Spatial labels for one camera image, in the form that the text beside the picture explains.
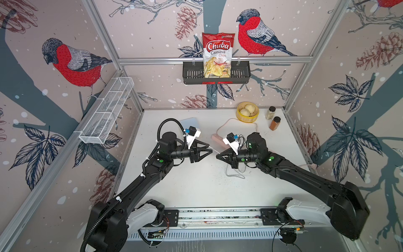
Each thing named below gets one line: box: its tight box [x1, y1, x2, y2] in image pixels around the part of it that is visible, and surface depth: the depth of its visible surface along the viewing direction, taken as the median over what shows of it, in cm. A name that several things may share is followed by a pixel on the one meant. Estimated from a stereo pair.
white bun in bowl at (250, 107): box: [244, 103, 256, 114], surface depth 116 cm
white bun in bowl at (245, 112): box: [240, 108, 251, 117], surface depth 113 cm
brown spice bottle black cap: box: [269, 116, 281, 131], surface depth 106 cm
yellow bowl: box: [236, 101, 260, 123], surface depth 115 cm
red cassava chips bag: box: [202, 32, 236, 79], surface depth 87 cm
